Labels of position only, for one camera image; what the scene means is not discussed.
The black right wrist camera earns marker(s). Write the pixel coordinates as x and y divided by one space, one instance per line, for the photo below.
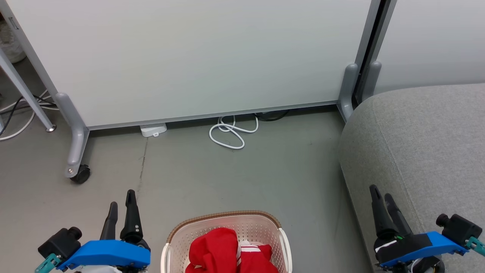
458 229

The teal camera connector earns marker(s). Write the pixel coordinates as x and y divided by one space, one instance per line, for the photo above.
476 245
47 261

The grey metal table leg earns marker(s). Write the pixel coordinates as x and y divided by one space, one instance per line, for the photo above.
26 94

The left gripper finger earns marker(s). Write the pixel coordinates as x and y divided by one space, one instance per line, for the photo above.
110 225
131 220

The red garment with white stripes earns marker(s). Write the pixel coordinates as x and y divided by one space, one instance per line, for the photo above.
212 250

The white partition panel grey frame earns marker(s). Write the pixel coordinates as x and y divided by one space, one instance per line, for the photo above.
189 57
435 38

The black caster wheel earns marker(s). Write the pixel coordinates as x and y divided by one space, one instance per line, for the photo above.
80 174

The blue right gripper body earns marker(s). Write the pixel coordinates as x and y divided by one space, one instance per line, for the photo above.
416 248

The white perforated laundry basket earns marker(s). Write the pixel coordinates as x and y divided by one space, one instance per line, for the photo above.
250 227

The small white power adapter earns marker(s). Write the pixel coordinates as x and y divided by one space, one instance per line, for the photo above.
153 129

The teal left camera connector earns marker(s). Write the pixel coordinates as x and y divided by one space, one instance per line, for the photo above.
47 261

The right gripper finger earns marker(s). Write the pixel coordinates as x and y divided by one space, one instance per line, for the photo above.
380 216
401 223

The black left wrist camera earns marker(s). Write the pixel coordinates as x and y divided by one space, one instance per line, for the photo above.
60 242

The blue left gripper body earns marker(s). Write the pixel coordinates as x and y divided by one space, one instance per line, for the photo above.
110 254

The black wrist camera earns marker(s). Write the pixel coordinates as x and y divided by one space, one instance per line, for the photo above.
60 242
458 229

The teal right camera connector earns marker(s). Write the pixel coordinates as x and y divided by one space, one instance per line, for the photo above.
476 245

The white fluffy bag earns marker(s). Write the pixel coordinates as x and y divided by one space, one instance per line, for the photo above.
9 41

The grey fabric sofa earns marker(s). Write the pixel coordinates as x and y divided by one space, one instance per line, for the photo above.
424 144

